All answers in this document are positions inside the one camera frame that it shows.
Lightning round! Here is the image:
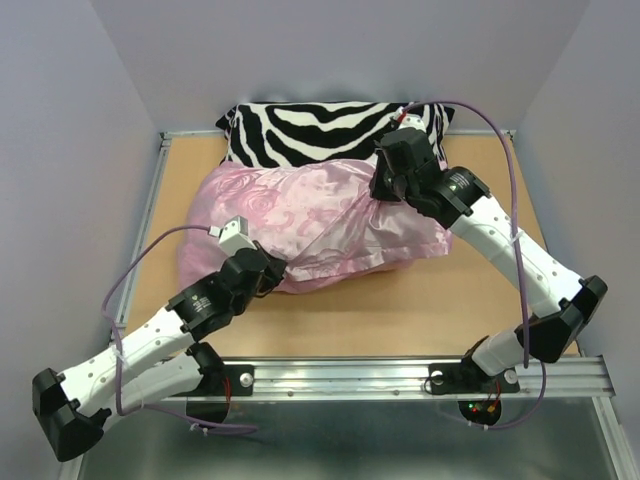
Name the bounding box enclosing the pink floral satin pillowcase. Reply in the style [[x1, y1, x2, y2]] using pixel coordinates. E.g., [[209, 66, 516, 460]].
[[187, 159, 452, 294]]

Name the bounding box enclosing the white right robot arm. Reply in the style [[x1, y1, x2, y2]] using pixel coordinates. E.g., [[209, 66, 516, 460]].
[[370, 127, 608, 390]]

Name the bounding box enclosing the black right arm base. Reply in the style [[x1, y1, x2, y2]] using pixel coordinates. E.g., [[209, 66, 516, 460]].
[[423, 361, 520, 428]]

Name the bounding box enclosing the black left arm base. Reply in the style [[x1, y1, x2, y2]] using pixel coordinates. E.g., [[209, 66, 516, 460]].
[[185, 364, 255, 423]]

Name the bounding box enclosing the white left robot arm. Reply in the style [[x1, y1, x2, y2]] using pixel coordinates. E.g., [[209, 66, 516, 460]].
[[32, 244, 287, 462]]

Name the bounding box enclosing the zebra print pillow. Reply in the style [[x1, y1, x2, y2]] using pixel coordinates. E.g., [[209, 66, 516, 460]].
[[215, 100, 457, 169]]

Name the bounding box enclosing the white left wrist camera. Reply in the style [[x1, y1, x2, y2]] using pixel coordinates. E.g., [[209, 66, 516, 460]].
[[208, 216, 254, 257]]

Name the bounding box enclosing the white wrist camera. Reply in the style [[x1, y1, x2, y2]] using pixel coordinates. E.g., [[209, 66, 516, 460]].
[[394, 112, 426, 132], [208, 216, 254, 257]]

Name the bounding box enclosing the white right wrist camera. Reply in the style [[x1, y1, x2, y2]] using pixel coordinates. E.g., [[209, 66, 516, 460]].
[[394, 112, 426, 132]]

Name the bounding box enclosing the aluminium table frame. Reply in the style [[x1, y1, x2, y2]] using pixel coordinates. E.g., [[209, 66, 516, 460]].
[[101, 132, 172, 346]]

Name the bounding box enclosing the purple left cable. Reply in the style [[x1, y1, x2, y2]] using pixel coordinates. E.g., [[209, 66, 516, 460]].
[[101, 225, 259, 435]]

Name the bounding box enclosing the aluminium mounting rail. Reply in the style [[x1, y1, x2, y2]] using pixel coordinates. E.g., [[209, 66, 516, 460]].
[[224, 356, 615, 402]]

